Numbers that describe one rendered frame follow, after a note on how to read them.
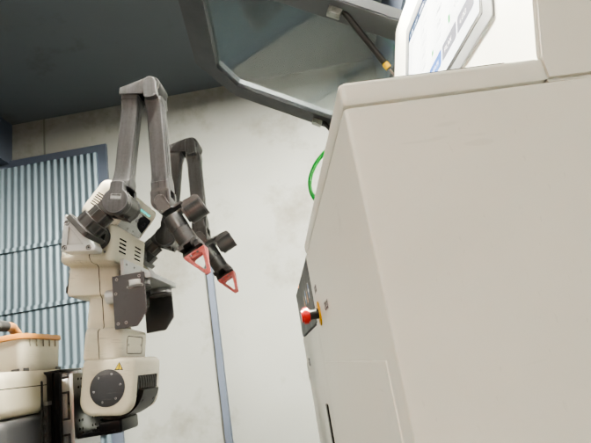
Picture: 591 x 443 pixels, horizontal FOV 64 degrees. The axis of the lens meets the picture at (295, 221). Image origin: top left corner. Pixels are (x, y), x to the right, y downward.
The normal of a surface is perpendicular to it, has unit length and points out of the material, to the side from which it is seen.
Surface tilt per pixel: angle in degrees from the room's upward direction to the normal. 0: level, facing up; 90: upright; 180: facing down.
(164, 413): 90
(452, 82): 90
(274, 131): 90
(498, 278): 90
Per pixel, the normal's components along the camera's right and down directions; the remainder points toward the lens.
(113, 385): -0.07, -0.27
